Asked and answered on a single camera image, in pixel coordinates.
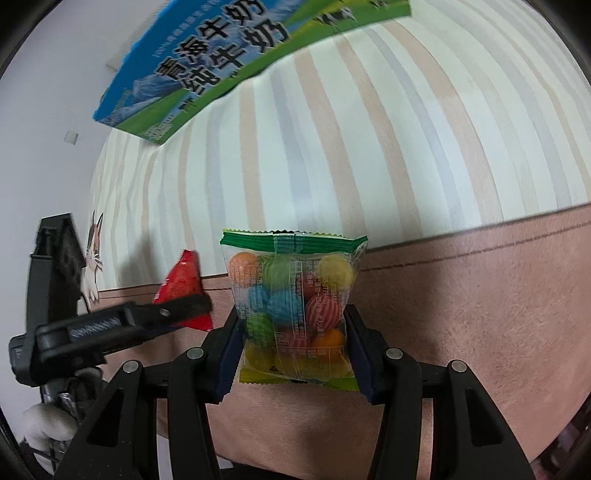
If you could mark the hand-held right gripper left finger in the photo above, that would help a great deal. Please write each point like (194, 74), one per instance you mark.
(227, 369)

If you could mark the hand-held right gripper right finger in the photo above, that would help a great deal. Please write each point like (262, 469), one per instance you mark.
(362, 364)

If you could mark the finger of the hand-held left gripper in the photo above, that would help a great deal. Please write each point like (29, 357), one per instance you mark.
(175, 311)

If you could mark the red snack packet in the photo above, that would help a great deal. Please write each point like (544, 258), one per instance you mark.
(182, 277)

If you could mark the colourful candy ball packet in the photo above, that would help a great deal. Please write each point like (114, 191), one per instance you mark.
(286, 295)

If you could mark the printed cardboard box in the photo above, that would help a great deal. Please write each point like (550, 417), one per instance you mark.
(207, 69)

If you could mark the pink brown blanket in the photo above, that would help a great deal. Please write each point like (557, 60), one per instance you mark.
(461, 300)

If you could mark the striped bed sheet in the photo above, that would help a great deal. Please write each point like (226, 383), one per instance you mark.
(369, 138)

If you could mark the white wall switch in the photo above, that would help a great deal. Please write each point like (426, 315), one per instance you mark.
(71, 137)

